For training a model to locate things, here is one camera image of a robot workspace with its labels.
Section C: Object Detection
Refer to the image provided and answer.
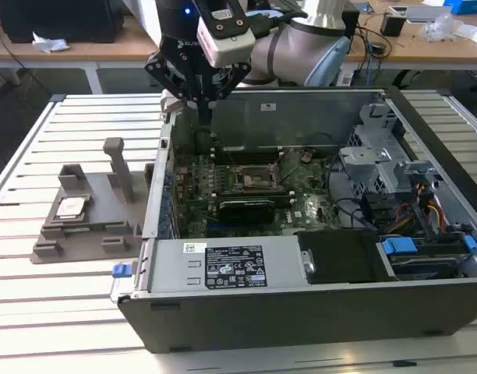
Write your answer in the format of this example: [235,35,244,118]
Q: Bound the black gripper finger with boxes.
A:
[144,51,207,125]
[205,61,252,125]

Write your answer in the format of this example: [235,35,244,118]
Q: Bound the silver CPU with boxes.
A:
[55,196,94,222]

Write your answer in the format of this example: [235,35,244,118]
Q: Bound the CPU socket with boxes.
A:
[232,163,281,191]

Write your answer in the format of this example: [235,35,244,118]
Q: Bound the black RAM slot bank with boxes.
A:
[217,185,292,199]
[214,146,282,165]

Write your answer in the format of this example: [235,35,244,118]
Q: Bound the metal socket cover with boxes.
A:
[270,150,302,177]

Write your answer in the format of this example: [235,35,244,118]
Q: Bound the large black box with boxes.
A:
[0,0,125,44]

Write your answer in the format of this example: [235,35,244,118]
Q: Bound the crumpled white paper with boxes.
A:
[31,30,71,55]

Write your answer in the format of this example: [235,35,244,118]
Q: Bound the black graphics card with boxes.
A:
[216,197,277,226]

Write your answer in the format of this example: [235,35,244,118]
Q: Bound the grey parts rack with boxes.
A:
[27,137,156,266]

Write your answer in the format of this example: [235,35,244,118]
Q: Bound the green motherboard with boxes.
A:
[171,147,341,238]

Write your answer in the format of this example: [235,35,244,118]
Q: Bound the small black cube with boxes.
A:
[380,11,406,38]

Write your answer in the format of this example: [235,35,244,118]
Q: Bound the silver drive cage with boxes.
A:
[337,103,438,196]

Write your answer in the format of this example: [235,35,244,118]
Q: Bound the green RAM stick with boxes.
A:
[58,222,127,231]

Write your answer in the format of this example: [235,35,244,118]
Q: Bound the wooden desk with clutter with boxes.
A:
[339,7,477,75]

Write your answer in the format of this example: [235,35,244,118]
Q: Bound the grey power supply unit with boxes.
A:
[147,237,306,294]

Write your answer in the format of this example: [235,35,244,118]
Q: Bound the flat grey white box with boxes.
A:
[405,3,454,23]

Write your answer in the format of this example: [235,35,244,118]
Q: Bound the black drive bay cover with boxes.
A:
[295,229,398,285]

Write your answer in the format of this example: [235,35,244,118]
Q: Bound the clear plastic bags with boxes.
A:
[421,13,465,42]

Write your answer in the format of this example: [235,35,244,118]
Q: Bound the blue cardboard box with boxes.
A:
[443,0,477,16]

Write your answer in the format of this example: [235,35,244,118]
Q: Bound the open PC case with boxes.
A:
[109,85,477,354]

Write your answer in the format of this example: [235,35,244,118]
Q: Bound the hard disk in blue carrier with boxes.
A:
[376,233,477,282]

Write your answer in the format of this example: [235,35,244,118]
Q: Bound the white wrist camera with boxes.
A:
[196,16,257,68]

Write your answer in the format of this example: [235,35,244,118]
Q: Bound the grey case release handle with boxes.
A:
[160,89,189,115]

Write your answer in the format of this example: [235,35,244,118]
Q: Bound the coloured power wire bundle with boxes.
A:
[394,182,447,235]

